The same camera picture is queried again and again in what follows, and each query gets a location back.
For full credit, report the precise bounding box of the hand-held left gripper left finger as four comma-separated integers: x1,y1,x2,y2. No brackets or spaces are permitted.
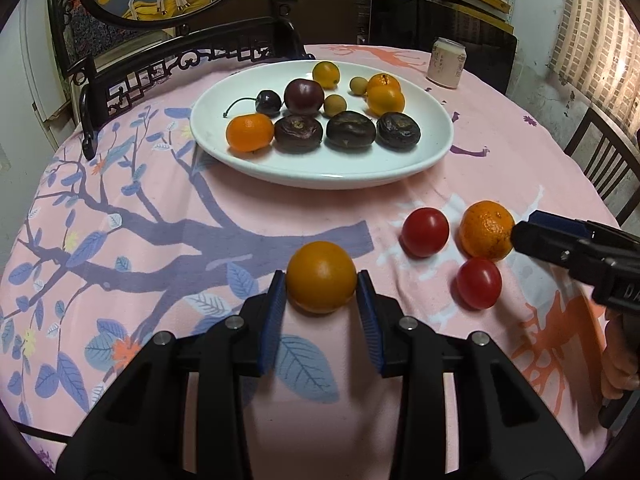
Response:
55,270,288,480

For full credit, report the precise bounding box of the brown cardboard box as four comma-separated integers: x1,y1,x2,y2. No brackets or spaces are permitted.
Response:
295,0,376,46

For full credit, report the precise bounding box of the dark purple plum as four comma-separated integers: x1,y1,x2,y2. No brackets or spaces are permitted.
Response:
283,78,325,115

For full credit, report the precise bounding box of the person's right hand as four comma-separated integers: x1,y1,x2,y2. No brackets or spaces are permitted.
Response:
600,307,640,401

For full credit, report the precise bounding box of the black chair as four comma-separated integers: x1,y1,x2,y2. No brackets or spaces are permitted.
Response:
370,0,518,97

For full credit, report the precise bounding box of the dark wooden slatted chair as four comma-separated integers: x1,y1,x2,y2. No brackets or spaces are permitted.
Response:
564,105,640,226

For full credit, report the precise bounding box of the red cherry tomato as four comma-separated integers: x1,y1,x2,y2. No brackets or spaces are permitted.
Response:
455,257,502,311
400,207,450,258

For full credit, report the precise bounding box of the large smooth yellowish orange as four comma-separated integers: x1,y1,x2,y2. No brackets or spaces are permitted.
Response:
286,241,358,315

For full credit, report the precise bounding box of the bumpy orange mandarin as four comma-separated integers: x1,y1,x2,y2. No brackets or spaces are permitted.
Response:
459,200,516,262
366,73,402,93

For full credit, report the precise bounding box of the small orange mandarin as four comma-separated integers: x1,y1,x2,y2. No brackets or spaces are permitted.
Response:
225,113,276,153

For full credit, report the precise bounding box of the dark passion fruit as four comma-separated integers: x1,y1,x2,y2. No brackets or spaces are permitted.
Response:
326,110,376,151
273,114,324,154
376,111,422,151

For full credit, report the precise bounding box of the pink printed tablecloth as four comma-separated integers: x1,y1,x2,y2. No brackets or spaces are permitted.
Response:
0,42,640,480

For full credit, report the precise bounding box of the dark cherry with stem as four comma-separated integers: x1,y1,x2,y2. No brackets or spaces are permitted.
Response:
222,89,283,120

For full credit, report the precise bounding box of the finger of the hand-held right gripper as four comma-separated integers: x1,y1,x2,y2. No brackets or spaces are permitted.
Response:
510,221,607,287
527,210,640,252

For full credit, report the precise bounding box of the white oval plate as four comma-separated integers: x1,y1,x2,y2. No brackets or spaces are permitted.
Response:
189,59,455,191

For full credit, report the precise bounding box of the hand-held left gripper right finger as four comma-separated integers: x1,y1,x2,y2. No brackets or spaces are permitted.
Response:
356,269,586,480

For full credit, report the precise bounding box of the yellow tomato plate top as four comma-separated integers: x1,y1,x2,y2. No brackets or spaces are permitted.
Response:
312,61,341,88

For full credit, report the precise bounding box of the pale pink drink can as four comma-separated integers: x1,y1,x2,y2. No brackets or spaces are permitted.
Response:
426,37,467,90

